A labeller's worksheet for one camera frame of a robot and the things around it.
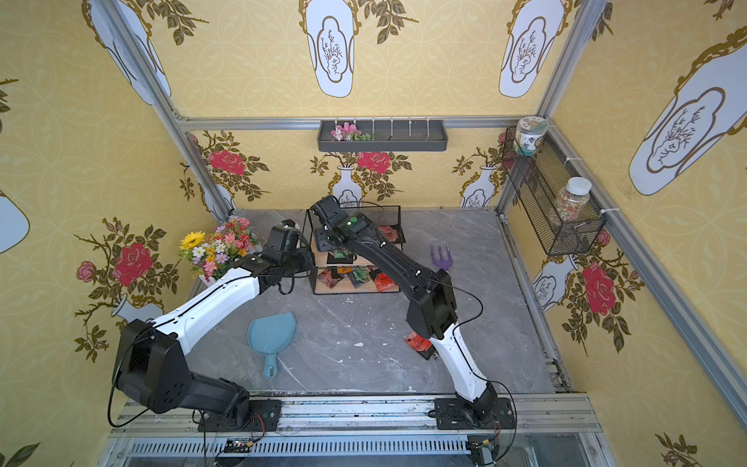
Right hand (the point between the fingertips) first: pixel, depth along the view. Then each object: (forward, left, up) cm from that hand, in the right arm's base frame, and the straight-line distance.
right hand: (338, 230), depth 90 cm
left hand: (-8, +10, -2) cm, 13 cm away
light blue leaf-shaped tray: (-27, +19, -18) cm, 38 cm away
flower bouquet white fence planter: (-9, +37, -1) cm, 38 cm away
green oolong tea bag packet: (-7, -2, -3) cm, 8 cm away
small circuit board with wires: (-54, +20, -21) cm, 62 cm away
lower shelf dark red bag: (-8, +4, -15) cm, 17 cm away
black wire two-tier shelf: (-5, +1, -16) cm, 17 cm away
